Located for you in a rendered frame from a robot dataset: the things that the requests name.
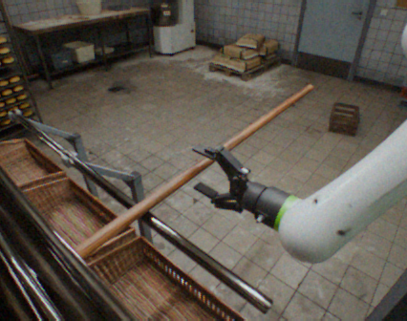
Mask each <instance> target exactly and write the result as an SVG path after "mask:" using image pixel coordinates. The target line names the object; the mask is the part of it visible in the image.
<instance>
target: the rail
mask: <svg viewBox="0 0 407 321"><path fill-rule="evenodd" d="M0 191H2V194H4V196H6V199H8V201H9V202H10V203H11V205H12V206H13V208H14V209H15V210H16V212H17V213H18V214H19V216H20V217H21V218H22V220H23V221H24V222H25V223H26V225H28V227H29V228H30V230H31V231H32V232H33V234H34V235H35V236H36V238H37V239H38V240H39V241H40V243H41V244H42V246H44V247H45V248H46V249H47V251H49V253H50V254H51V255H52V257H53V258H54V260H55V261H56V262H57V263H58V265H59V266H60V267H61V268H62V269H63V271H64V272H65V273H66V275H68V277H70V280H72V281H73V283H74V284H75V286H76V287H77V288H78V289H79V291H81V293H82V294H83V295H84V296H85V298H87V300H88V301H89V302H90V303H91V305H92V306H93V307H94V308H95V310H96V311H97V312H98V313H99V315H100V316H102V318H103V319H104V320H105V321H140V320H139V319H138V318H137V317H136V315H135V314H133V313H132V312H131V311H130V310H129V309H128V307H127V306H125V304H123V302H122V301H120V299H119V298H118V297H117V296H116V295H115V294H114V293H113V291H112V290H111V289H110V288H108V286H107V285H105V283H104V282H103V281H102V280H101V279H100V278H99V277H98V276H97V274H96V273H95V272H94V271H93V270H92V269H91V268H90V267H89V266H88V264H86V262H85V261H83V259H82V258H81V256H79V255H78V254H77V253H76V251H75V250H74V249H73V248H72V247H71V246H70V245H69V244H68V243H67V241H66V240H65V239H64V238H63V237H62V236H61V235H60V233H59V232H58V231H57V230H56V229H55V228H54V226H53V225H51V223H50V222H49V221H48V220H47V219H46V217H45V216H44V215H43V214H42V213H41V212H40V211H39V210H38V208H37V207H36V206H35V205H34V204H33V203H32V201H31V200H30V199H29V198H28V197H27V196H26V195H25V194H24V192H23V191H22V190H21V189H20V187H18V185H17V184H16V182H14V181H13V180H12V178H11V176H9V174H8V173H7V172H6V171H5V170H4V169H3V167H2V166H1V165H0Z"/></svg>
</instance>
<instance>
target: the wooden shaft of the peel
mask: <svg viewBox="0 0 407 321"><path fill-rule="evenodd" d="M312 90H313V86H312V85H308V87H305V89H303V90H301V91H299V92H298V94H296V95H294V96H292V97H291V98H289V99H288V100H286V101H285V102H284V103H282V104H281V105H279V106H278V107H277V108H274V110H272V111H271V112H269V113H268V114H267V115H264V116H263V117H262V118H260V119H259V120H257V121H256V122H254V123H253V124H252V125H249V127H247V128H246V129H245V130H243V131H242V132H241V133H239V134H238V135H237V136H235V137H234V138H231V139H230V140H228V141H227V142H226V143H224V144H223V146H224V147H225V148H226V149H227V150H228V151H231V150H232V149H234V148H235V147H236V146H238V145H239V144H240V143H242V142H243V141H244V140H246V139H248V138H249V137H250V136H252V135H253V134H254V133H256V132H257V131H258V130H260V129H261V128H263V127H264V126H265V125H267V124H268V123H269V122H270V121H272V120H273V119H275V118H277V116H280V114H282V113H283V112H285V111H286V110H287V109H288V108H289V107H290V106H292V105H293V104H294V103H296V102H297V101H299V100H300V99H301V98H303V96H306V95H307V94H308V93H309V92H311V91H312ZM214 162H216V160H210V159H208V158H207V157H204V158H203V159H202V160H200V161H197V163H195V164H193V165H192V166H191V167H189V168H188V169H187V170H185V171H183V173H181V174H180V175H179V176H177V177H176V178H174V179H173V180H172V181H170V182H169V183H166V184H165V185H163V186H162V187H161V188H159V189H158V190H157V191H155V192H154V193H152V194H151V195H150V196H147V198H145V199H144V200H142V201H140V202H139V203H137V204H136V205H135V206H133V207H132V208H130V209H129V210H127V211H126V212H125V213H122V215H120V216H118V217H117V218H116V219H115V220H113V221H112V222H110V223H109V224H108V225H106V226H105V227H103V228H102V229H100V230H99V231H98V232H96V233H95V234H93V235H92V236H90V237H89V238H87V239H86V240H85V241H83V242H82V243H80V244H79V245H77V246H75V247H74V250H75V251H76V253H77V254H78V255H79V256H81V258H82V259H85V257H88V255H90V254H91V253H92V252H94V250H97V249H98V248H99V247H101V246H102V245H103V244H105V243H106V242H108V241H109V240H111V239H112V238H114V236H116V235H117V234H119V233H120V232H121V230H123V229H124V228H126V227H127V226H128V225H130V224H132V223H133V222H134V221H136V220H137V219H139V218H140V217H141V216H142V215H144V214H145V213H147V211H150V209H153V207H155V206H156V205H158V203H161V202H162V201H163V200H165V199H166V198H168V196H170V195H171V194H173V193H174V192H176V191H177V190H179V188H181V187H182V186H183V185H185V184H187V183H188V182H189V181H191V180H192V179H193V178H195V177H196V176H197V175H200V173H203V171H204V170H205V169H206V168H207V167H209V166H210V165H211V164H213V163H214Z"/></svg>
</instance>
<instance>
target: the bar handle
mask: <svg viewBox="0 0 407 321"><path fill-rule="evenodd" d="M0 262H1V263H2V266H3V267H4V269H5V270H6V273H7V274H8V275H9V277H10V278H11V280H12V282H13V283H14V285H15V287H16V288H17V290H18V291H19V294H21V296H22V298H23V299H24V301H25V303H26V305H27V306H28V307H29V309H30V310H31V313H32V314H33V316H34V317H35V319H36V321H67V320H66V318H64V315H62V313H61V311H59V309H58V308H57V306H56V305H55V304H54V302H53V300H52V298H54V296H56V295H57V290H56V289H55V288H54V287H53V285H51V284H50V283H48V281H46V280H45V279H44V278H42V276H40V275H39V274H37V273H36V272H35V271H34V270H33V269H30V268H29V267H28V266H27V264H26V263H25V261H24V260H23V257H21V256H20V254H19V252H18V250H16V248H15V247H14V245H13V244H12V242H11V241H10V239H9V238H8V236H7V234H6V232H5V231H4V229H2V227H1V225H0Z"/></svg>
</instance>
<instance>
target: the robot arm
mask: <svg viewBox="0 0 407 321"><path fill-rule="evenodd" d="M406 25H407V24H406ZM401 40H402V41H401V47H402V50H403V53H404V55H405V57H406V58H407V26H406V27H405V29H404V32H403V35H402V37H401ZM192 151H194V152H196V153H197V154H200V155H202V156H204V157H207V158H208V159H210V160H216V162H217V163H218V164H219V165H220V166H221V168H222V169H223V170H224V173H226V175H227V177H228V181H229V182H230V184H229V187H230V188H229V190H228V193H225V194H219V195H218V191H215V190H214V189H213V188H210V187H209V186H207V185H204V183H201V182H199V183H197V184H196V185H194V189H195V190H197V191H199V192H200V193H201V194H204V195H205V196H206V197H207V198H209V199H211V201H210V202H211V204H214V206H215V208H218V209H227V210H232V211H235V212H238V213H240V214H242V212H243V211H245V210H246V211H249V212H250V213H252V214H254V219H255V220H257V221H256V222H257V224H259V223H262V224H265V225H266V226H269V228H272V229H274V231H277V232H279V238H280V241H281V244H282V246H283V248H284V249H285V251H286V252H287V253H288V254H289V255H290V256H292V258H294V259H296V260H297V261H300V262H302V263H308V264H319V263H322V262H324V261H327V260H328V259H330V258H331V257H332V256H333V255H334V254H335V253H336V252H337V251H338V250H339V249H340V248H342V247H343V246H344V245H345V244H347V243H348V242H349V241H350V240H351V239H352V238H353V237H354V236H356V235H357V233H359V232H360V231H361V230H363V229H364V228H366V226H367V225H369V224H370V223H371V222H372V221H374V220H376V218H378V217H379V216H381V215H382V214H383V213H384V212H386V210H388V209H389V208H391V207H392V206H393V205H395V204H396V203H398V202H399V201H401V200H402V199H403V198H405V197H406V196H407V120H405V122H404V123H403V124H402V125H400V127H398V129H396V131H394V132H393V134H392V135H391V136H389V137H388V138H387V139H385V140H384V141H383V142H381V144H380V145H378V146H377V147H376V148H375V150H373V151H372V152H371V153H370V154H369V155H367V156H366V157H365V158H364V159H363V160H361V161H359V162H358V164H356V165H354V166H353V167H352V168H351V169H349V170H348V171H347V172H345V173H344V174H342V175H341V176H340V177H338V178H337V179H336V180H334V181H333V182H330V184H328V185H326V186H325V187H323V188H322V189H320V190H318V192H315V193H314V194H313V195H311V196H309V197H308V198H306V199H305V200H301V199H299V198H296V197H294V196H293V195H291V194H290V193H287V192H285V191H283V190H280V189H279V188H276V187H275V186H273V185H271V186H270V187H266V186H264V185H262V184H260V183H259V182H251V181H250V180H249V179H248V178H247V175H248V174H249V172H251V171H250V170H249V168H247V167H245V166H244V165H242V164H241V163H240V162H239V161H238V160H237V159H236V158H235V157H234V156H233V155H232V154H231V153H230V152H229V151H228V150H227V149H226V148H225V147H224V146H220V147H219V148H217V149H214V148H211V147H210V146H207V147H206V146H203V145H201V144H198V145H197V146H194V148H192ZM219 157H220V158H219ZM235 176H236V177H237V178H235V179H234V180H233V178H234V177H235ZM226 201H228V202H226ZM230 201H236V202H237V203H236V202H230Z"/></svg>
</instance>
